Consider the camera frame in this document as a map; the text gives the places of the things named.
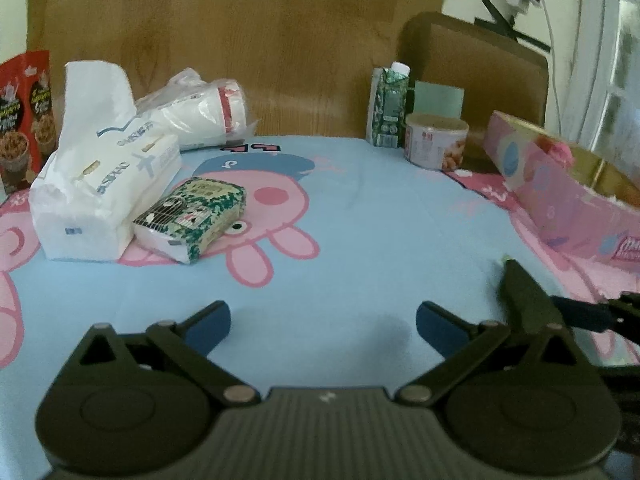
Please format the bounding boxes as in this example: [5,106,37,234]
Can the bag of paper cups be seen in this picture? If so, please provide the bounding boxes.
[134,67,262,152]

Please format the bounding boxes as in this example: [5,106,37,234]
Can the pink soft cloth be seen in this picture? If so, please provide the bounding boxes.
[542,137,574,167]

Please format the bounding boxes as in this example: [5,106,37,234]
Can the black tape strips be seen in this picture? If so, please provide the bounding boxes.
[474,0,552,54]

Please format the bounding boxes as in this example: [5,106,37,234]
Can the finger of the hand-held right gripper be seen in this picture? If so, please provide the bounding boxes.
[549,292,640,347]
[502,258,567,337]

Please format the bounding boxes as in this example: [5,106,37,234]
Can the wooden headboard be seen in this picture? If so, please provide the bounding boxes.
[27,0,456,139]

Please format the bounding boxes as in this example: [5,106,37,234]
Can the round snack can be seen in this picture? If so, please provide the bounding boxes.
[403,113,470,170]

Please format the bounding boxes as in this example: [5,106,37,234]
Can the green drink carton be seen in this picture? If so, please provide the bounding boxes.
[365,61,411,149]

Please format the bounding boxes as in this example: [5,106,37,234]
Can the green patterned tissue pack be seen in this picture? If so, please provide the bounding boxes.
[132,177,247,265]

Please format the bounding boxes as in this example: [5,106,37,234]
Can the printed blanket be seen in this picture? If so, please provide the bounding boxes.
[0,134,640,477]

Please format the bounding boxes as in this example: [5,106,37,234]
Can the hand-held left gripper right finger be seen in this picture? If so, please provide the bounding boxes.
[397,300,597,404]

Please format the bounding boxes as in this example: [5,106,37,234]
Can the pink cardboard box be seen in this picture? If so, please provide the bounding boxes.
[481,109,640,267]

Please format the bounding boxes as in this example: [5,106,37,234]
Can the teal card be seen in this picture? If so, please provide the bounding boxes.
[413,80,465,120]

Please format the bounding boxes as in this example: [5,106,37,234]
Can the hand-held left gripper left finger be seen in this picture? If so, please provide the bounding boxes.
[72,300,262,407]

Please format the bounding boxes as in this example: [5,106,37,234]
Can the white window frame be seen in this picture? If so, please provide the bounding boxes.
[544,0,640,187]

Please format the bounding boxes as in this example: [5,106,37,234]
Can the white tissue pack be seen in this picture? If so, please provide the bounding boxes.
[28,61,182,262]

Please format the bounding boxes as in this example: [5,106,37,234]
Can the red snack box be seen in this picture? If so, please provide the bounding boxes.
[0,49,59,197]

